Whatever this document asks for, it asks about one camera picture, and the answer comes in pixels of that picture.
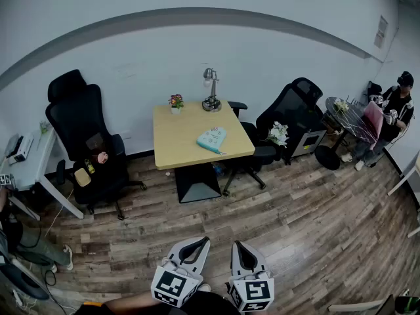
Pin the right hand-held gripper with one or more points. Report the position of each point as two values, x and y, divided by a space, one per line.
254 290

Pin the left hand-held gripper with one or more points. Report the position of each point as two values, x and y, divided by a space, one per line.
173 285

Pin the teal zip pouch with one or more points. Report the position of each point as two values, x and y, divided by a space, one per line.
211 138

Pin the person's left forearm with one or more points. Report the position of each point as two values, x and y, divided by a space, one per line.
131 302

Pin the person's white shoe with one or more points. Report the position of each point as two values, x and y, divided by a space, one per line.
204 287

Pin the person's dark clothing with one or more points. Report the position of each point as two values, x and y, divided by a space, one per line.
203 305

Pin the white flower bouquet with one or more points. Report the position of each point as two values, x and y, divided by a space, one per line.
279 134

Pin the pink cup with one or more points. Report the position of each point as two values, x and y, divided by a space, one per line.
102 157

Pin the yellow and black can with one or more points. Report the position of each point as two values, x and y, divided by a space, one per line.
89 166

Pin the potted flower in white pot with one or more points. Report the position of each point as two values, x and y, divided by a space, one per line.
176 103

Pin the silver desk lamp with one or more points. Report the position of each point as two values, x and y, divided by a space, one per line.
212 94

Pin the black mesh office chair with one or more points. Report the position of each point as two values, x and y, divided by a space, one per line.
295 107

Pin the round black marble table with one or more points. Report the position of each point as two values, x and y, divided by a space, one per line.
352 120

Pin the black high-back office chair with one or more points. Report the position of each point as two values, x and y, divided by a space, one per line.
78 117

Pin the small white flower bunch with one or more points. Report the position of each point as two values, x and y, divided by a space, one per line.
340 105

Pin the white side table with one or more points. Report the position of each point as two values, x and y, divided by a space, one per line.
408 176

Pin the white desk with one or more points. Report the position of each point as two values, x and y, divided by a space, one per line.
29 172

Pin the white power strip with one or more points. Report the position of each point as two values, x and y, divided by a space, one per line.
17 297

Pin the pink bag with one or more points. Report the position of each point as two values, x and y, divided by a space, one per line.
374 120

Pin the small green plant stem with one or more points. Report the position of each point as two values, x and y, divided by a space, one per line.
43 128

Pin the white printer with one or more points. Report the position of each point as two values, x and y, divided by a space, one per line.
21 148

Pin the black table pedestal base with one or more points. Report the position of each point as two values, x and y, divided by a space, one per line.
197 182

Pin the wall poster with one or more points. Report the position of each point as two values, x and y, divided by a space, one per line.
381 31

